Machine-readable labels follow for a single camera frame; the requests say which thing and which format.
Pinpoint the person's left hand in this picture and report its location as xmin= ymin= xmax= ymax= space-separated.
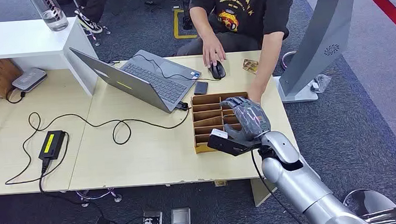
xmin=246 ymin=83 xmax=266 ymax=105

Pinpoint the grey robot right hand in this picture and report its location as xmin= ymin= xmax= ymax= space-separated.
xmin=219 ymin=94 xmax=273 ymax=149

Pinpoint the person's right hand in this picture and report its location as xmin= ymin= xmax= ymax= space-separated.
xmin=201 ymin=32 xmax=227 ymax=69

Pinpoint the black computer mouse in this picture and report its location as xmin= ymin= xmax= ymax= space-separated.
xmin=207 ymin=59 xmax=227 ymax=81

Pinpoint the small black card wallet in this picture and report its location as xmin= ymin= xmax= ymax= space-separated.
xmin=193 ymin=80 xmax=210 ymax=96

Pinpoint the cardboard card organizer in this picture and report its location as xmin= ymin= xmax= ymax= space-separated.
xmin=190 ymin=91 xmax=254 ymax=155

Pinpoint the person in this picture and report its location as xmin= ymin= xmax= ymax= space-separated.
xmin=171 ymin=0 xmax=305 ymax=109

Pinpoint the black tripod pole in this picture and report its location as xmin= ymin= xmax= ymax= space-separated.
xmin=180 ymin=0 xmax=195 ymax=32

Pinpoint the clear plastic bag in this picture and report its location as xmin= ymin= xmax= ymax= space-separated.
xmin=309 ymin=73 xmax=334 ymax=95

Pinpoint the grey open laptop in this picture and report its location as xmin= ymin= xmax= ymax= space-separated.
xmin=69 ymin=38 xmax=205 ymax=120

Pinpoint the beige table leg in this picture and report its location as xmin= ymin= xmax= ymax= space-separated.
xmin=249 ymin=177 xmax=279 ymax=208

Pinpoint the grey kiosk stand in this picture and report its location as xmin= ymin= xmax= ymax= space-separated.
xmin=268 ymin=0 xmax=395 ymax=105

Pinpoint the silver floor plate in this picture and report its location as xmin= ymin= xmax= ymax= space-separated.
xmin=169 ymin=207 xmax=192 ymax=224

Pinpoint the floor power socket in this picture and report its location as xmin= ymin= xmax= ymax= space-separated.
xmin=140 ymin=209 xmax=164 ymax=224

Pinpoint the clear water bottle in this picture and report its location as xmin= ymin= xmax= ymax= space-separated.
xmin=29 ymin=0 xmax=70 ymax=34

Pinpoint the chrome chair base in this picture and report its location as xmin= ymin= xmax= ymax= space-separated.
xmin=75 ymin=186 xmax=123 ymax=208

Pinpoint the white shelf unit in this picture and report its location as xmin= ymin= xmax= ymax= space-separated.
xmin=0 ymin=15 xmax=101 ymax=104

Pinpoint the black power adapter yellow label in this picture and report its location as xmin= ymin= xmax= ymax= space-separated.
xmin=36 ymin=129 xmax=69 ymax=161

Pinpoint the black and white wrist camera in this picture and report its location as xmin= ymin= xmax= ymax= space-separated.
xmin=206 ymin=126 xmax=262 ymax=159

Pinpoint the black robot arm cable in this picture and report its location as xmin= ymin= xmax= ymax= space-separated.
xmin=250 ymin=147 xmax=308 ymax=224

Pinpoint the black laptop charger cable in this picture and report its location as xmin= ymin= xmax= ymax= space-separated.
xmin=0 ymin=100 xmax=196 ymax=187

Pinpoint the black mains power cable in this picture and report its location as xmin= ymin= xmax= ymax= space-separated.
xmin=36 ymin=152 xmax=145 ymax=224

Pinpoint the black router cable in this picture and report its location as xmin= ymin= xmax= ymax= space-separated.
xmin=5 ymin=86 xmax=27 ymax=105

